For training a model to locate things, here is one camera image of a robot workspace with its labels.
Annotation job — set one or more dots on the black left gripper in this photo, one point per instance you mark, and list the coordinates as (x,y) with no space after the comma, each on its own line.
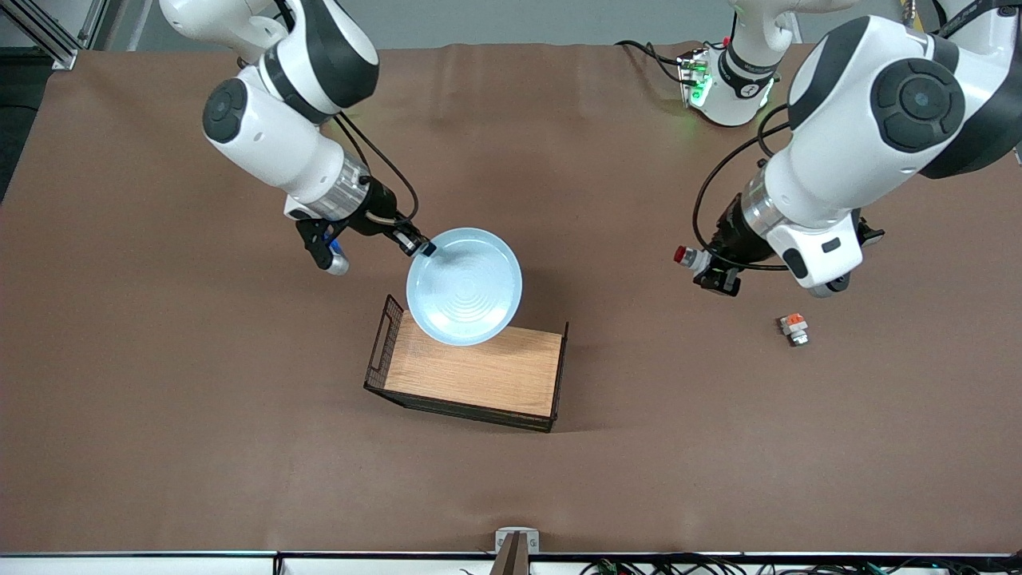
(736,235)

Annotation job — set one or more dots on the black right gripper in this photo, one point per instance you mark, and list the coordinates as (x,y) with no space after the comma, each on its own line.
(377,213)

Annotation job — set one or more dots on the red push button green block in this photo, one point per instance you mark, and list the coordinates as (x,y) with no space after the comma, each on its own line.
(693,259)

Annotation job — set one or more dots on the light blue plate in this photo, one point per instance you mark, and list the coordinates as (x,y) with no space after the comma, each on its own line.
(465,286)

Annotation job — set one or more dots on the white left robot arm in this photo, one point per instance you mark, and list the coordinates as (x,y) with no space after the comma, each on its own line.
(902,120)

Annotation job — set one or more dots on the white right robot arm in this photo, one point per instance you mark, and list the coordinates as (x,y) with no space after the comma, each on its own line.
(279,120)

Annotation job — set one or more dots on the white push button orange block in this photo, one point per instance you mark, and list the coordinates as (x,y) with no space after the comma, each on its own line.
(794,327)

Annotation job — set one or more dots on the brown table cover sheet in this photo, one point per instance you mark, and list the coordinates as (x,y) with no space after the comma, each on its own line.
(559,160)

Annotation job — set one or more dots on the metal bracket with brown post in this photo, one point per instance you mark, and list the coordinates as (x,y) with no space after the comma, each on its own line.
(516,549)

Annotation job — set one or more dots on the white table edge rail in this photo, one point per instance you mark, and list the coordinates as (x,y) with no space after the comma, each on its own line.
(160,564)

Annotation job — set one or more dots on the aluminium frame profile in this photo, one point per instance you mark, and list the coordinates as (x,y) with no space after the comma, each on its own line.
(48,36)

